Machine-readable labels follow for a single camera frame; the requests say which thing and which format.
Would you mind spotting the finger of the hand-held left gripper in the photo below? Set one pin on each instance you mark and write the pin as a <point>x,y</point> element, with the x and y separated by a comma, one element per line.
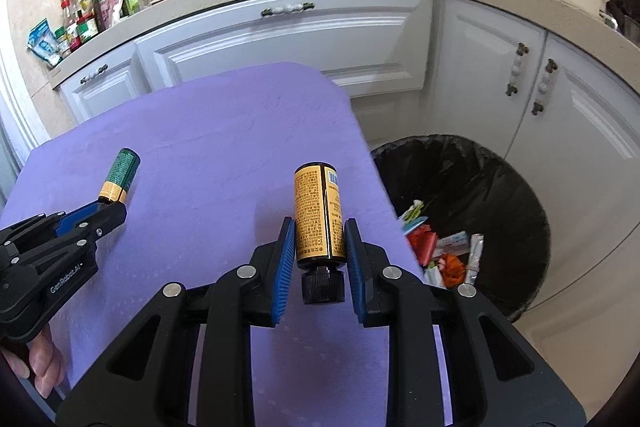
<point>107,219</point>
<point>80,216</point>

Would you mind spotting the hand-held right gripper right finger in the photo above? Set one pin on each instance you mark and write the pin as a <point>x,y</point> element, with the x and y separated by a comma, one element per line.
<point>352,272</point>

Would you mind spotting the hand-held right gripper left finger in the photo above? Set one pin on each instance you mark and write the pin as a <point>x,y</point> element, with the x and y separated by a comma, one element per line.
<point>282,272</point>

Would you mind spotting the green bottle black cap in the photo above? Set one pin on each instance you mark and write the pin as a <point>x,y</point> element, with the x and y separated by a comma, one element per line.
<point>120,174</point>

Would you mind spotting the yellow bottle black cap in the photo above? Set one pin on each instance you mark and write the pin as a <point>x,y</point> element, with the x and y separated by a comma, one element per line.
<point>317,217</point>

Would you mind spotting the red plastic bag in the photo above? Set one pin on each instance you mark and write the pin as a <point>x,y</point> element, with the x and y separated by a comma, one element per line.
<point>422,244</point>

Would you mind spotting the light blue wrapper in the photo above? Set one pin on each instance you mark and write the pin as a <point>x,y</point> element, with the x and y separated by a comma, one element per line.
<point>417,223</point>

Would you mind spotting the white barcode sachet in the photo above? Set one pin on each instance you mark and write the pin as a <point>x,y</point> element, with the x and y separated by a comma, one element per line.
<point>434,276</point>

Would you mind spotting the green white wrapper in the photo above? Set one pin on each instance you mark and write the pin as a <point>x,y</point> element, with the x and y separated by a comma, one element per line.
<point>412,211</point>

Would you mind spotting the orange plastic bag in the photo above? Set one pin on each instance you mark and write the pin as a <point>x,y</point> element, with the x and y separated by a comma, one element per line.
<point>452,269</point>

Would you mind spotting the slim white sachet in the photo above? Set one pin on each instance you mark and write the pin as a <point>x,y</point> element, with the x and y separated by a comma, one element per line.
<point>475,257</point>

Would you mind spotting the black bag-lined trash bin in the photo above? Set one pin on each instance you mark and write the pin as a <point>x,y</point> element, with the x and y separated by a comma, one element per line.
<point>500,207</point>

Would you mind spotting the person's left hand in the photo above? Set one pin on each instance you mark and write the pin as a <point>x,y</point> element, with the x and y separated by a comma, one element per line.
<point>45,357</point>

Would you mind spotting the purple tablecloth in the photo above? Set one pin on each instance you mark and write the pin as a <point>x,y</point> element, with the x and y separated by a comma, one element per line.
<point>200,147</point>

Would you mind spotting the blue white packet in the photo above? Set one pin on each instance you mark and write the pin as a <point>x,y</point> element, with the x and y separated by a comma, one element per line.
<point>42,42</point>

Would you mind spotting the cluster of condiment bottles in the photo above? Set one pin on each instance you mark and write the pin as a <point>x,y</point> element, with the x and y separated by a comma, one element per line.
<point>100,12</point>

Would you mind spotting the wide white cabinet door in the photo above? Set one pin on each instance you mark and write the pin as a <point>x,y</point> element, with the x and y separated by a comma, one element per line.
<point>300,42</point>

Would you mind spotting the white door frame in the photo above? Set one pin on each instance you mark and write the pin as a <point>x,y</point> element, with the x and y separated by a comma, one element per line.
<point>20,107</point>

